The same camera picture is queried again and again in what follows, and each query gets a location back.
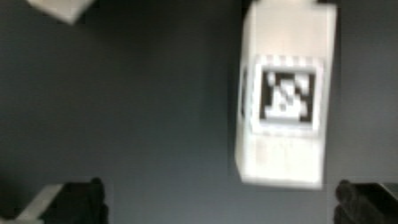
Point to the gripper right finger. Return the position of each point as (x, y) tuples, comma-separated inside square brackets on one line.
[(367, 203)]

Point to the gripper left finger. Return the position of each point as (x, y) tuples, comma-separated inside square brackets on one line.
[(68, 204)]

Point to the white table leg with tag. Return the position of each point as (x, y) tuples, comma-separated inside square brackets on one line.
[(283, 92)]

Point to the white leg right of sheet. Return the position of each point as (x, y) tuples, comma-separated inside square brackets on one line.
[(65, 9)]

